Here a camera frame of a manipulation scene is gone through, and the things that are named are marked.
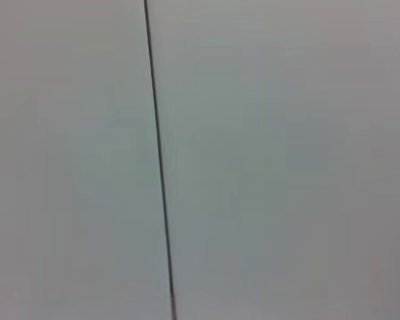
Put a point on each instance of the dark wall panel seam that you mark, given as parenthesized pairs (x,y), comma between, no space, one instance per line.
(158,143)

